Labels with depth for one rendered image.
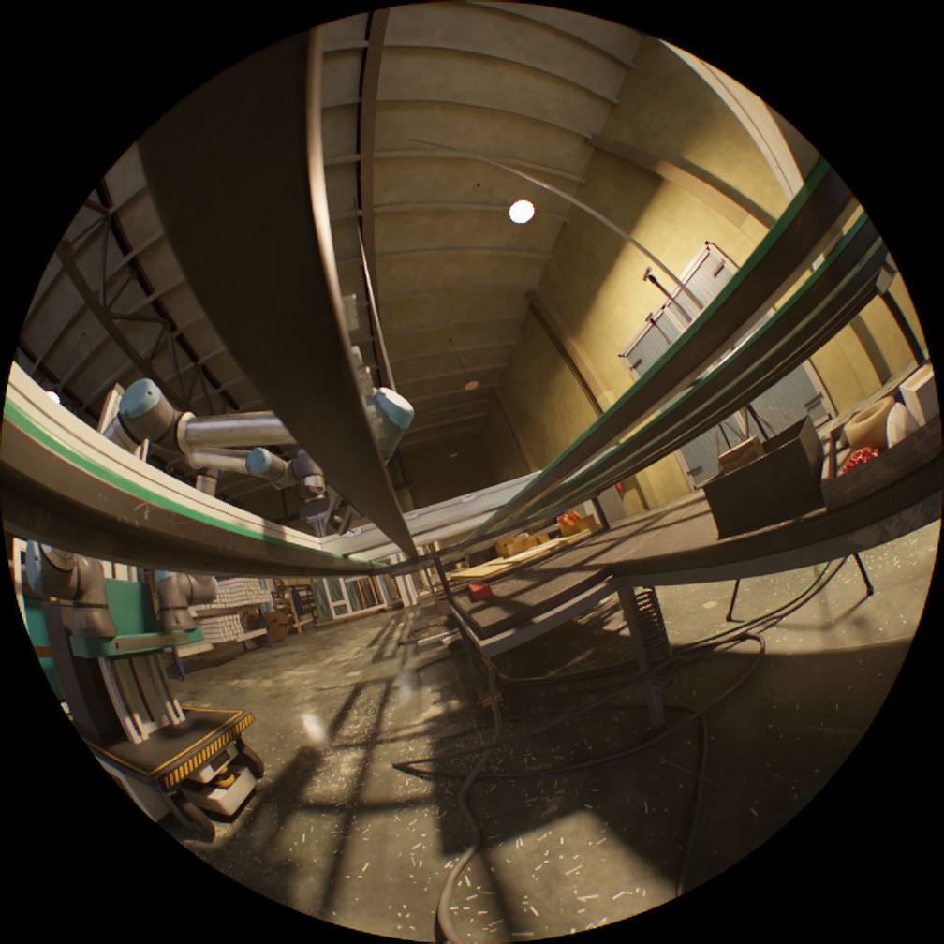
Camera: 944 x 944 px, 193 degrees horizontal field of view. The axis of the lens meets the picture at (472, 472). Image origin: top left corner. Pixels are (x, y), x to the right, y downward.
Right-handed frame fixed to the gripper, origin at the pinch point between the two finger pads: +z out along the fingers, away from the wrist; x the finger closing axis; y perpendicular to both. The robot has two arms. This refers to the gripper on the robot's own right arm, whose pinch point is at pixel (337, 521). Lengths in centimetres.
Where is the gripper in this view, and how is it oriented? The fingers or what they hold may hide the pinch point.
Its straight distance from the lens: 72.2
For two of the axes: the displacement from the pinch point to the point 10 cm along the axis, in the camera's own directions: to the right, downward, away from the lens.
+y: 2.4, -1.7, 9.6
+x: -8.0, -5.9, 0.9
